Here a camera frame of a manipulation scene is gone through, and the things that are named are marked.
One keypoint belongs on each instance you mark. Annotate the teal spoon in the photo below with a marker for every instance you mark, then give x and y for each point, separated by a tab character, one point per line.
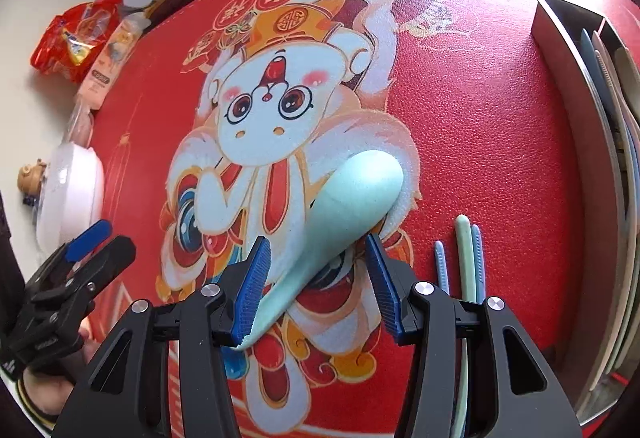
345	208

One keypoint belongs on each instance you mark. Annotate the stainless steel perforated tray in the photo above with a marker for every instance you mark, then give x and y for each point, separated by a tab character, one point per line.
565	92

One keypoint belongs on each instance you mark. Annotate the pink packaged box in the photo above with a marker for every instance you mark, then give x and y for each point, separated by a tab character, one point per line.
105	67

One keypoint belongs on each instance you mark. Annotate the brown monk figurine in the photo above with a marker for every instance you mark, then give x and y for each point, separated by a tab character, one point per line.
31	178

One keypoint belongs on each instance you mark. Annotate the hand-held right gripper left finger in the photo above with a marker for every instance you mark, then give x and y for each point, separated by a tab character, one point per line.
252	288

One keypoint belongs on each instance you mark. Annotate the blue chopstick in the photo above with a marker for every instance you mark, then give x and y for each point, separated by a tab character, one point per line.
477	263
440	268

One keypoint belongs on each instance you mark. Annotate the clear plastic bag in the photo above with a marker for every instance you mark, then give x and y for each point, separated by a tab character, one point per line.
80	127

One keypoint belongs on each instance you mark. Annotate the dark blue spoon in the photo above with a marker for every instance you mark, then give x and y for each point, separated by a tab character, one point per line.
590	62

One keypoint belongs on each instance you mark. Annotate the person's left hand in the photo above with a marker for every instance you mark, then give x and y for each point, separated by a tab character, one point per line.
50	393

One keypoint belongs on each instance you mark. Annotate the red snack bag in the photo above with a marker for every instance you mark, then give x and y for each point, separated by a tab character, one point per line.
70	42

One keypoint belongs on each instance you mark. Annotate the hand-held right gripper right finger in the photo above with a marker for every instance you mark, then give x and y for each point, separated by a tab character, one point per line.
385	288

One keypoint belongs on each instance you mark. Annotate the white round container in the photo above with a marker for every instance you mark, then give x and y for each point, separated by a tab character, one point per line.
70	198

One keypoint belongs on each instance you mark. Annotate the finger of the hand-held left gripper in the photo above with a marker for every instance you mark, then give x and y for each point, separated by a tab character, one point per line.
100	263
87	238

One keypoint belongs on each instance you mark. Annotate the person's left forearm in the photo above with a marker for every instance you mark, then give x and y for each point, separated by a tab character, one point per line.
35	418

